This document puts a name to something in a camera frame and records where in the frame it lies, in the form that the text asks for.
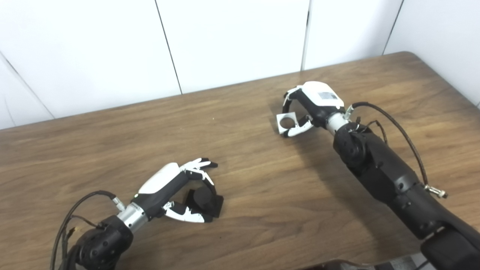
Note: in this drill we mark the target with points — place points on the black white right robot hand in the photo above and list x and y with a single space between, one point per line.
320 99

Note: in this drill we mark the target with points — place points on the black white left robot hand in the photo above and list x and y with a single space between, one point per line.
161 183

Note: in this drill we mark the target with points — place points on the black peg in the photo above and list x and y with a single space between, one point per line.
204 200

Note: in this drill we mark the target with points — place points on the white square piece with hole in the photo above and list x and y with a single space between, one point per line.
279 128

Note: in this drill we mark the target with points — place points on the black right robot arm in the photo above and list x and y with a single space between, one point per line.
386 172

